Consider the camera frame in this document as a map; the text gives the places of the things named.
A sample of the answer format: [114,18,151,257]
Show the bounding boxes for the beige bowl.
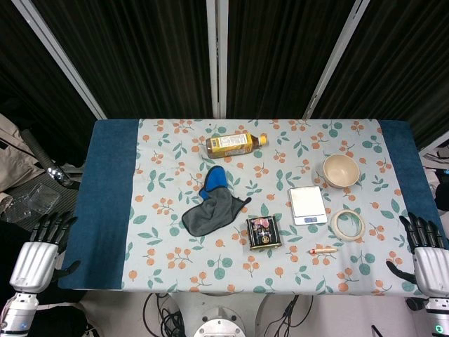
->
[322,153,361,189]

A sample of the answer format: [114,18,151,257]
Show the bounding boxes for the floral tablecloth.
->
[120,118,424,295]

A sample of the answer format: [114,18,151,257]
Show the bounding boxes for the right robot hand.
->
[385,212,449,300]

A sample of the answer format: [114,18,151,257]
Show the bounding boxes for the white frame post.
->
[205,0,229,119]
[302,0,364,120]
[10,0,107,120]

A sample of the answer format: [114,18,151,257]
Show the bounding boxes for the white digital kitchen scale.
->
[288,185,328,226]

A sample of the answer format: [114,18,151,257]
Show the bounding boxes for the grey and blue cloth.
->
[181,165,253,237]

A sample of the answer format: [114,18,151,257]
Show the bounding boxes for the yellow-labelled tea bottle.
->
[205,132,269,159]

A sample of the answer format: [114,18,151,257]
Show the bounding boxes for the black handle with chrome end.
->
[20,128,74,187]

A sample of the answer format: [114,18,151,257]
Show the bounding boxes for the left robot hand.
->
[9,211,81,293]

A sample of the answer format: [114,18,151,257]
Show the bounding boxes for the robot base column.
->
[177,293,267,337]

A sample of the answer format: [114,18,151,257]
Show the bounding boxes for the white tape ring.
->
[330,209,366,242]

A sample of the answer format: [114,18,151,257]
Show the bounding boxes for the blue table cover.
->
[58,119,446,292]

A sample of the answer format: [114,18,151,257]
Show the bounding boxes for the black decorated tin can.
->
[245,215,283,251]

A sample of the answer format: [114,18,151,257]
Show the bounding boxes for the clear plastic bag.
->
[1,183,61,224]

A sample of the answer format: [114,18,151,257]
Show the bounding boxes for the black cable bundle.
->
[142,293,190,337]

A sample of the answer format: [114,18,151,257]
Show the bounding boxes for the beige jacket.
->
[0,112,46,193]

